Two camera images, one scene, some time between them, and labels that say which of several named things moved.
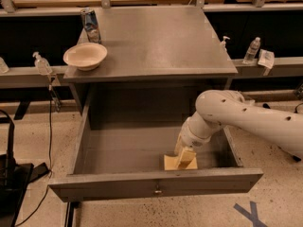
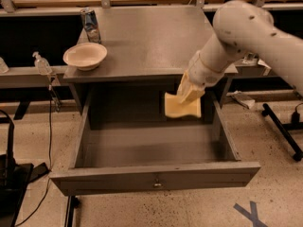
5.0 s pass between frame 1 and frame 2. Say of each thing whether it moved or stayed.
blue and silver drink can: stayed
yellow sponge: moved
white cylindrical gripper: moved
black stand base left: stayed
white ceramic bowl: stayed
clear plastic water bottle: stayed
